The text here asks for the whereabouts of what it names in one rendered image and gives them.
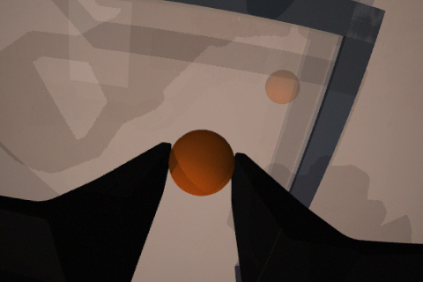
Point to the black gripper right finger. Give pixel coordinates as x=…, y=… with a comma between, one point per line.
x=280, y=240

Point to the brown ball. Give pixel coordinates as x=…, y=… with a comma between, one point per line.
x=201, y=163

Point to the clear l-shaped low wall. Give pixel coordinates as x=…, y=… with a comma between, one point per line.
x=319, y=56

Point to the translucent orange ball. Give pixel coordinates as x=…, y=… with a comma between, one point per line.
x=282, y=86

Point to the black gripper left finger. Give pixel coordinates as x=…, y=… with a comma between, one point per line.
x=94, y=233

